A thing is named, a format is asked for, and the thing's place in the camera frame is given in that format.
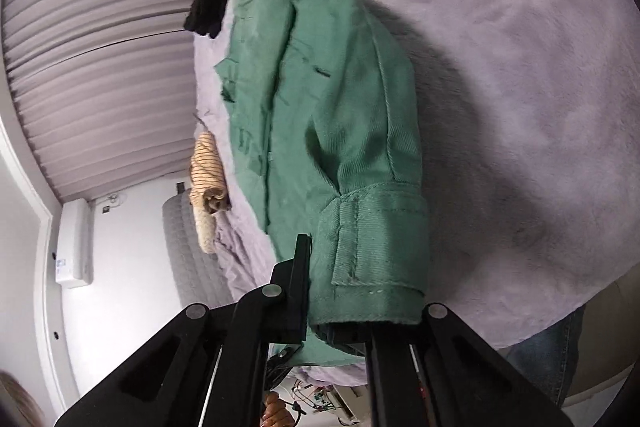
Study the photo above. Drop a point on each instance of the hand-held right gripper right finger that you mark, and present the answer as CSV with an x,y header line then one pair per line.
x,y
395,357

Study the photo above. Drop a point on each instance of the person's head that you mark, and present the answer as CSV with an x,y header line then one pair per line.
x,y
17,402

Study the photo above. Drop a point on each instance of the white air conditioner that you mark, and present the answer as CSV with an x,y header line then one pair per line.
x,y
75,242

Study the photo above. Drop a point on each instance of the cream knitted cloth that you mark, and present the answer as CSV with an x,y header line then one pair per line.
x,y
205,229

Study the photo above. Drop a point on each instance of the person's legs in jeans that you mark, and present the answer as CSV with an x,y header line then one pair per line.
x,y
545,357

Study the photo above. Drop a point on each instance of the green work jacket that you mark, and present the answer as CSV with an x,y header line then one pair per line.
x,y
345,132

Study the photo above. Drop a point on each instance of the grey quilted headboard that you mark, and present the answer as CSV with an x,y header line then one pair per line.
x,y
192,247

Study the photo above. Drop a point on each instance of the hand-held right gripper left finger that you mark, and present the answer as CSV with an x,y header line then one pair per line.
x,y
295,287

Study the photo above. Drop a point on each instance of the beige striped garment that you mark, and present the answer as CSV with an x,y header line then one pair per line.
x,y
205,167

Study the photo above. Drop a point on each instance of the grey pleated curtain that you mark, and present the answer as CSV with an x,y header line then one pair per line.
x,y
100,57

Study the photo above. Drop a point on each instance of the person's left hand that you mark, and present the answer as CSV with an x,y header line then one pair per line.
x,y
277,409

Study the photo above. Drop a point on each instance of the purple plush blanket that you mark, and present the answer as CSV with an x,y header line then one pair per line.
x,y
500,82

